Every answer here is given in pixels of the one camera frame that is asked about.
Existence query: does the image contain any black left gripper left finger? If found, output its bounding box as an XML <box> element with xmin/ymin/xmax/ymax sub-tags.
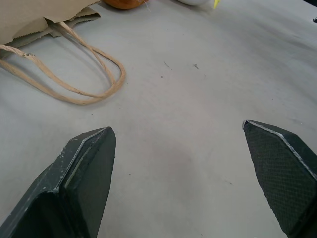
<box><xmin>0</xmin><ymin>126</ymin><xmax>116</xmax><ymax>238</ymax></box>

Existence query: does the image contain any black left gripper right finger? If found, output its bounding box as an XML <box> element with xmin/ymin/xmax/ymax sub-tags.
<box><xmin>241</xmin><ymin>120</ymin><xmax>317</xmax><ymax>238</ymax></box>

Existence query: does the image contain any brown paper bag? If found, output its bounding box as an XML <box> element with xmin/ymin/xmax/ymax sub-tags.
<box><xmin>0</xmin><ymin>0</ymin><xmax>126</xmax><ymax>106</ymax></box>

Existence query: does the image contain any orange round object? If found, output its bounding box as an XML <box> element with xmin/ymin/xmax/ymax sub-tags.
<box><xmin>102</xmin><ymin>0</ymin><xmax>147</xmax><ymax>10</ymax></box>

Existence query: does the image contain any white round object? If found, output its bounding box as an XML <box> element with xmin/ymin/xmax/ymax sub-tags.
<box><xmin>176</xmin><ymin>0</ymin><xmax>221</xmax><ymax>10</ymax></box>

